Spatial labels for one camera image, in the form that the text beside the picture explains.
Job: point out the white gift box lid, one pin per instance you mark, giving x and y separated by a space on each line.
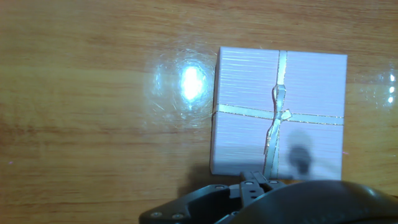
248 93

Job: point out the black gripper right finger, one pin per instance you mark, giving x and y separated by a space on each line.
311 205

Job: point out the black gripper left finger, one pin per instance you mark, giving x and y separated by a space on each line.
199 202

